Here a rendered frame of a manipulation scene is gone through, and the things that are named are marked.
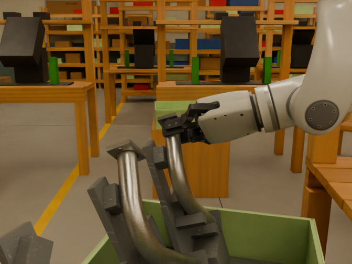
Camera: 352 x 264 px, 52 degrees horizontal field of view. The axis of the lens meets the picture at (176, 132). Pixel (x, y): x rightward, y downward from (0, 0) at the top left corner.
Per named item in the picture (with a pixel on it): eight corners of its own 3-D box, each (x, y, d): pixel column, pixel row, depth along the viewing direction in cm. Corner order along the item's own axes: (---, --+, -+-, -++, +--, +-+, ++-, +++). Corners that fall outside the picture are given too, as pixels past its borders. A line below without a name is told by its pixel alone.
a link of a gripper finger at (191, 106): (233, 108, 65) (212, 123, 69) (200, 94, 61) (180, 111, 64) (234, 113, 64) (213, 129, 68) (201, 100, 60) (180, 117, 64)
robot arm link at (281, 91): (282, 137, 61) (276, 122, 70) (365, 118, 58) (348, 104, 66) (270, 90, 59) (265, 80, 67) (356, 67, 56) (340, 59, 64)
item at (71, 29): (153, 88, 1018) (152, 5, 963) (45, 89, 1009) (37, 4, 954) (153, 86, 1070) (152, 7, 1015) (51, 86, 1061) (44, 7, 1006)
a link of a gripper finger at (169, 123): (196, 114, 67) (162, 123, 69) (191, 105, 65) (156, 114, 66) (198, 129, 66) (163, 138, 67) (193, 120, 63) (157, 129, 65)
